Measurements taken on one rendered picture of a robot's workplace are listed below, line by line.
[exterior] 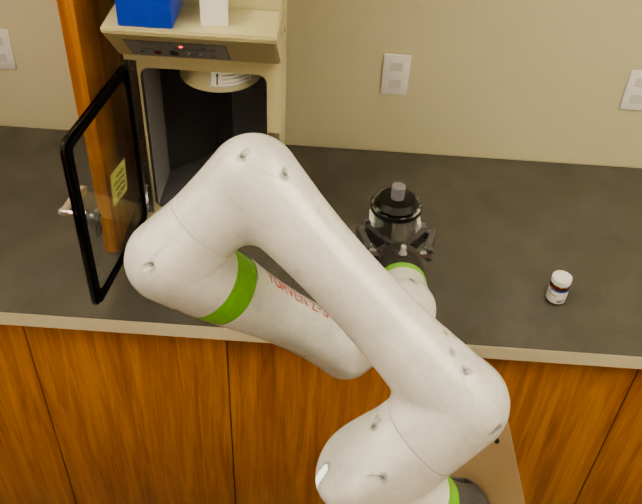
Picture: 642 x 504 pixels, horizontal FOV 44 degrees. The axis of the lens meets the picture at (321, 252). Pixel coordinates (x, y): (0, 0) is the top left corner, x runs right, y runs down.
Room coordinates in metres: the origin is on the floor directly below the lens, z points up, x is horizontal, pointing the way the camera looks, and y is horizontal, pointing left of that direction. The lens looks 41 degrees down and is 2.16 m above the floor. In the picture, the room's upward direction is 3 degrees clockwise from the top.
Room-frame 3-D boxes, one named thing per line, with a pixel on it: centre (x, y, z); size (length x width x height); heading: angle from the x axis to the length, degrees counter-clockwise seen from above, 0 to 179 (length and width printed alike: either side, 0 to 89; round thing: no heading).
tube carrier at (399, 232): (1.30, -0.15, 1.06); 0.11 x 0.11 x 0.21
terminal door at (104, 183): (1.27, 0.43, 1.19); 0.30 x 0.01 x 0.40; 172
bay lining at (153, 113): (1.55, 0.26, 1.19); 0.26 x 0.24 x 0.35; 89
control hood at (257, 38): (1.37, 0.26, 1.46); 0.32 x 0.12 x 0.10; 89
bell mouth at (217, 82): (1.53, 0.24, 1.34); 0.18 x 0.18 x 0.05
